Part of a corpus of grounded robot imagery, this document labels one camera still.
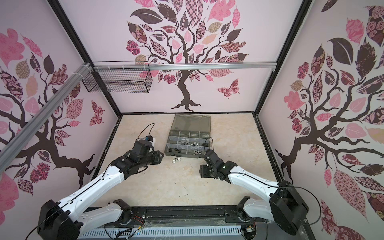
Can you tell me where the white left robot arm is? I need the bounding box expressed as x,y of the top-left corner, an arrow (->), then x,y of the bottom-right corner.
37,136 -> 164,240

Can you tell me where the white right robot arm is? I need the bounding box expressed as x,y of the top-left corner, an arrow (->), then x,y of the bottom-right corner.
199,149 -> 309,236

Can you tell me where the aluminium rail left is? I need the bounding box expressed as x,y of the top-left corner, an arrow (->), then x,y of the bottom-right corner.
1,63 -> 92,173

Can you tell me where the white slotted cable duct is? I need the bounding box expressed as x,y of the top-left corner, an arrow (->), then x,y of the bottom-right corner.
79,226 -> 243,240

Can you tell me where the green transparent organizer box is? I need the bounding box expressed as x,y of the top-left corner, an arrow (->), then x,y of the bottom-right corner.
165,114 -> 213,159

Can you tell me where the black wire mesh basket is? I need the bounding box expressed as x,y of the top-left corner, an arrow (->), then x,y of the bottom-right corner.
82,60 -> 153,94

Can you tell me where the aluminium rail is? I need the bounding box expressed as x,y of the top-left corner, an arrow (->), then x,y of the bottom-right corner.
94,62 -> 277,71
1,63 -> 92,173

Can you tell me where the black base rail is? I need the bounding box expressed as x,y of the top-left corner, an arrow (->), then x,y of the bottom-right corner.
89,205 -> 256,226

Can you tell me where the aluminium rail back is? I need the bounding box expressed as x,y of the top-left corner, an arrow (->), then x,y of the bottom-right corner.
94,62 -> 277,71

